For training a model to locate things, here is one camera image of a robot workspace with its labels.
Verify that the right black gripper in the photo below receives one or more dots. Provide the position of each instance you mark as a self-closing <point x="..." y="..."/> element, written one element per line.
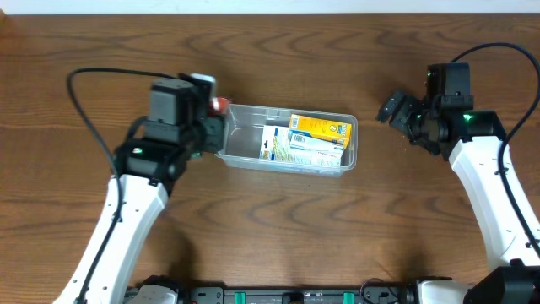
<point x="408" y="119"/>

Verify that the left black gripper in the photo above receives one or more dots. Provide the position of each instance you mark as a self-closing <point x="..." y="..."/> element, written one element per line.
<point x="215" y="133"/>

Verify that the red orange small box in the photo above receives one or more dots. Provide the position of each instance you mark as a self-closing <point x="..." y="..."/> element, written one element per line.
<point x="219" y="106"/>

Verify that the large blue white box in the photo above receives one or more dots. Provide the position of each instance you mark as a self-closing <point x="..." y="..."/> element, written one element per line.
<point x="275" y="144"/>

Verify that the yellow box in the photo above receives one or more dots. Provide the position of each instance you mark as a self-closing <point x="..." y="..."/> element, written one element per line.
<point x="331" y="131"/>

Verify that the slim white blue box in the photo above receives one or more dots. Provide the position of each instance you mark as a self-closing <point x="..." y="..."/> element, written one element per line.
<point x="313" y="151"/>

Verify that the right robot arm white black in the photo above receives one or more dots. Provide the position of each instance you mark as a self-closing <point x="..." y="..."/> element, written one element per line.
<point x="509" y="227"/>

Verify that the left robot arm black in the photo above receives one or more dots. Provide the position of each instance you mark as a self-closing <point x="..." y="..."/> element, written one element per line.
<point x="144" y="173"/>

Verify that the clear plastic container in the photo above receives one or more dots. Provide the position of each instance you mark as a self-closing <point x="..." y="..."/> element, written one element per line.
<point x="243" y="140"/>

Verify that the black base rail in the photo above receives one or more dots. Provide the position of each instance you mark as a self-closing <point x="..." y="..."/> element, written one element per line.
<point x="295" y="295"/>

